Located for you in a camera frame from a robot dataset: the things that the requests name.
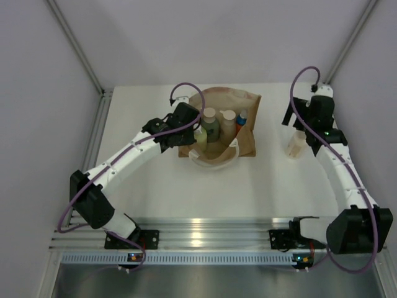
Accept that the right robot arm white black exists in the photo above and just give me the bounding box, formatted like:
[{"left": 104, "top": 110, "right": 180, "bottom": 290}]
[{"left": 282, "top": 85, "right": 393, "bottom": 255}]

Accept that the right aluminium frame post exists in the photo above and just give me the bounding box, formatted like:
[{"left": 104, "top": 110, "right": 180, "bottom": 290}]
[{"left": 322, "top": 0, "right": 380, "bottom": 84}]

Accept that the yellow-green pump bottle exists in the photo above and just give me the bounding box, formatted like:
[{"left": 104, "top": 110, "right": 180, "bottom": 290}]
[{"left": 194, "top": 126, "right": 207, "bottom": 152}]

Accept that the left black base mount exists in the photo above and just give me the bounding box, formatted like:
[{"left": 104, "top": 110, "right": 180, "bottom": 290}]
[{"left": 104, "top": 230, "right": 159, "bottom": 250}]

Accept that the pink pump bottle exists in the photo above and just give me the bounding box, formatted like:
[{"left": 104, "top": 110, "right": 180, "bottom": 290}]
[{"left": 220, "top": 110, "right": 236, "bottom": 146}]

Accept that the beige pump bottle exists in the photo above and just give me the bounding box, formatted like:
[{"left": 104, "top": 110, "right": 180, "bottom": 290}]
[{"left": 285, "top": 130, "right": 308, "bottom": 159}]

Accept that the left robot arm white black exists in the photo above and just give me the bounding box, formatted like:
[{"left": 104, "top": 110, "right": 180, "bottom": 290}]
[{"left": 69, "top": 102, "right": 202, "bottom": 248}]

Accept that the aluminium mounting rail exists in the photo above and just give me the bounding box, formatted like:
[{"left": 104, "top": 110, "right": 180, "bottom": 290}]
[{"left": 49, "top": 217, "right": 292, "bottom": 252}]

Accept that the left aluminium frame post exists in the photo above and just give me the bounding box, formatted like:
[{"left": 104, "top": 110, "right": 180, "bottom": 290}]
[{"left": 44, "top": 0, "right": 104, "bottom": 95}]

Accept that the aluminium frame post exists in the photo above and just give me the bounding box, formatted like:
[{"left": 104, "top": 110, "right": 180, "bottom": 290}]
[
  {"left": 44, "top": 0, "right": 104, "bottom": 95},
  {"left": 322, "top": 0, "right": 380, "bottom": 84}
]

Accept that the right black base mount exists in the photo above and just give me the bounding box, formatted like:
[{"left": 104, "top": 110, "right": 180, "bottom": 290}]
[{"left": 269, "top": 229, "right": 295, "bottom": 252}]

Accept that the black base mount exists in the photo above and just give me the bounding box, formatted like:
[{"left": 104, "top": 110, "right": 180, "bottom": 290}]
[
  {"left": 269, "top": 229, "right": 295, "bottom": 252},
  {"left": 104, "top": 230, "right": 159, "bottom": 250}
]

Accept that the grey slotted cable duct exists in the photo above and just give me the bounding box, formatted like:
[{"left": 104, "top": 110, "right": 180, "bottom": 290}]
[{"left": 61, "top": 252, "right": 312, "bottom": 267}]

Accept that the orange blue-capped bottle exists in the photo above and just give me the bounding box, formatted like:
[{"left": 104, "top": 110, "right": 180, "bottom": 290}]
[{"left": 236, "top": 109, "right": 248, "bottom": 133}]

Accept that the dark green pump bottle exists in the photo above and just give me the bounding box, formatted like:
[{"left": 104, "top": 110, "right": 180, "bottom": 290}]
[{"left": 201, "top": 107, "right": 220, "bottom": 143}]

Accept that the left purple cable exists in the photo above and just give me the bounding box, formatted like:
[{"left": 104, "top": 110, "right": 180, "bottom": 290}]
[{"left": 57, "top": 82, "right": 207, "bottom": 274}]

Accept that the burlap canvas tote bag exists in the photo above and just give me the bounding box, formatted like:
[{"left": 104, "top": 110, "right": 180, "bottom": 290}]
[{"left": 178, "top": 87, "right": 261, "bottom": 169}]

